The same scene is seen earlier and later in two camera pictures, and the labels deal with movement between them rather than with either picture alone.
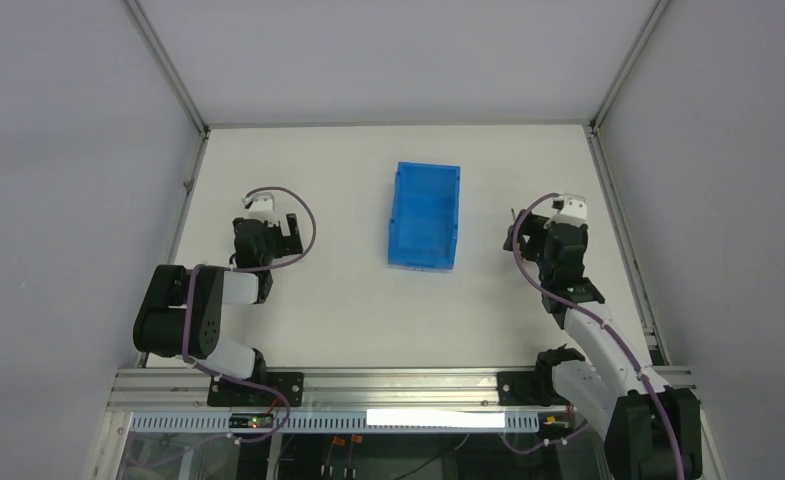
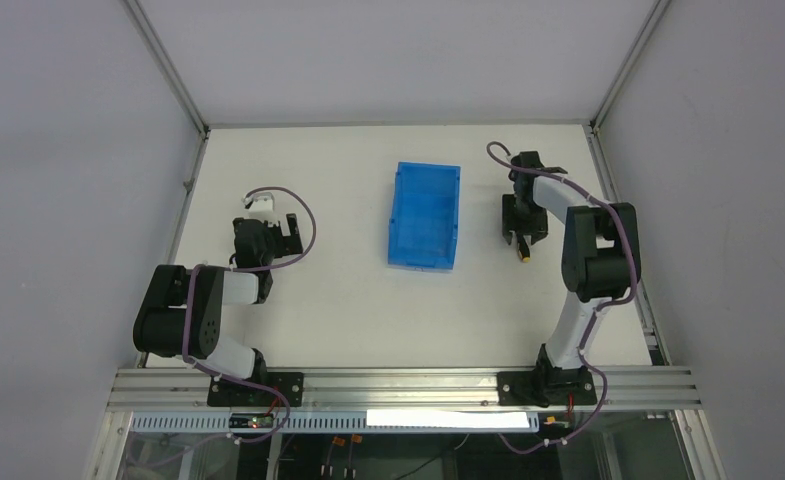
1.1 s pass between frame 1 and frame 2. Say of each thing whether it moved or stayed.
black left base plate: stayed
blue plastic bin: stayed
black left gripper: stayed
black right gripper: moved
